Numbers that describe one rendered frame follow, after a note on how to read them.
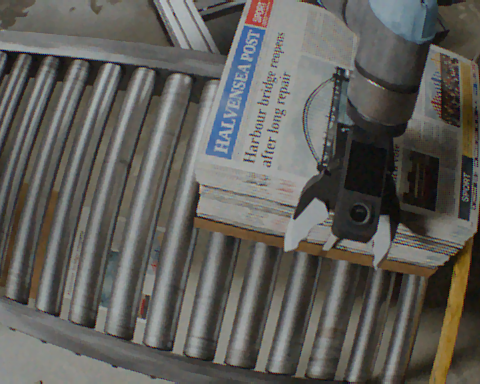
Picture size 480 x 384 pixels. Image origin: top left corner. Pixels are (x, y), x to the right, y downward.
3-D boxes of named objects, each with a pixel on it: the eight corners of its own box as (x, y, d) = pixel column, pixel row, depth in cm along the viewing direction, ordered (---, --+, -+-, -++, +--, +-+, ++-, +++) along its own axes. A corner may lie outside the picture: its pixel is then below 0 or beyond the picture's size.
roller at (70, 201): (128, 71, 112) (126, 59, 107) (62, 325, 98) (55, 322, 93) (104, 68, 112) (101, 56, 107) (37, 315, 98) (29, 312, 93)
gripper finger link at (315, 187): (316, 225, 74) (365, 178, 69) (314, 235, 73) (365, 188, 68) (283, 202, 73) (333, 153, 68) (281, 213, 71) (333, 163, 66)
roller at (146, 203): (197, 82, 112) (197, 69, 107) (133, 348, 98) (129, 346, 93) (170, 77, 112) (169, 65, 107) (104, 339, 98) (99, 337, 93)
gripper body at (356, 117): (383, 177, 76) (407, 95, 68) (383, 225, 69) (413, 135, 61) (323, 161, 76) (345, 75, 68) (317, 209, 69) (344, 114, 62)
